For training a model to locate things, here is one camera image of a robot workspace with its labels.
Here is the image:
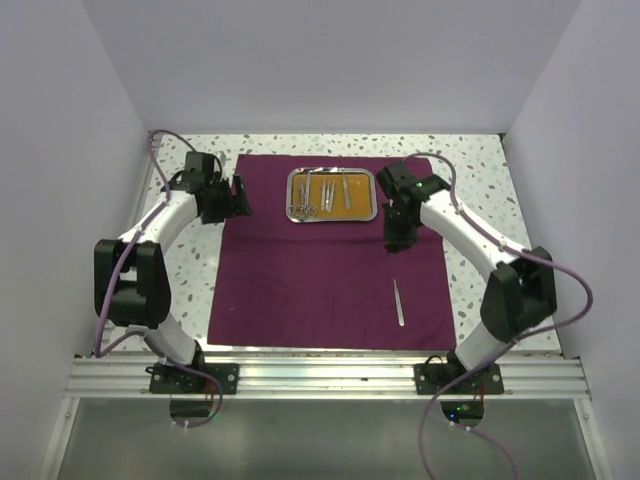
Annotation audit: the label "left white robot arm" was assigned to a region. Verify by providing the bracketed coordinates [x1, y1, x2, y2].
[93, 151, 251, 393]

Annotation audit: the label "aluminium rail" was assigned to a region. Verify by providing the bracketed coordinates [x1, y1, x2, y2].
[92, 130, 164, 355]
[63, 351, 590, 400]

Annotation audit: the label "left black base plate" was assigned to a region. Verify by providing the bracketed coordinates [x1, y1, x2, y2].
[145, 362, 240, 395]

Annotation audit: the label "steel tweezers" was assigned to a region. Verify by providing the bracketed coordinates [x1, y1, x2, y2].
[320, 177, 329, 211]
[324, 180, 335, 212]

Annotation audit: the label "aluminium front rail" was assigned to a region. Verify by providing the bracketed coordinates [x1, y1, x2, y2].
[63, 351, 590, 400]

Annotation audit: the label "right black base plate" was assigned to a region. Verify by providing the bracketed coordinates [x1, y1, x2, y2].
[413, 355, 505, 396]

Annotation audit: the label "steel scissors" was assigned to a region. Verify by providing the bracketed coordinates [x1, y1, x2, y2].
[287, 175, 306, 220]

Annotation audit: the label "steel scalpel handle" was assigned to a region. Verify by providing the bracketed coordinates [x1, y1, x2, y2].
[393, 278, 405, 328]
[342, 170, 351, 210]

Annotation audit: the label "aluminium left rail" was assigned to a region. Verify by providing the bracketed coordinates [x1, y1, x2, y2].
[92, 130, 164, 355]

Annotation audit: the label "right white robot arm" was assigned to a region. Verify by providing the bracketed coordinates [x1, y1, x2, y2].
[376, 161, 557, 393]

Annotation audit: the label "purple cloth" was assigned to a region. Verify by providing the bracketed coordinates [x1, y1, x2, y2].
[207, 155, 456, 350]

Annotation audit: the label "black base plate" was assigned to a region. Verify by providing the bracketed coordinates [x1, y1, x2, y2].
[145, 362, 240, 395]
[413, 355, 505, 396]

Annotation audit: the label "steel tray yellow liner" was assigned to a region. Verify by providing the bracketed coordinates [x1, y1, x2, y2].
[286, 167, 378, 223]

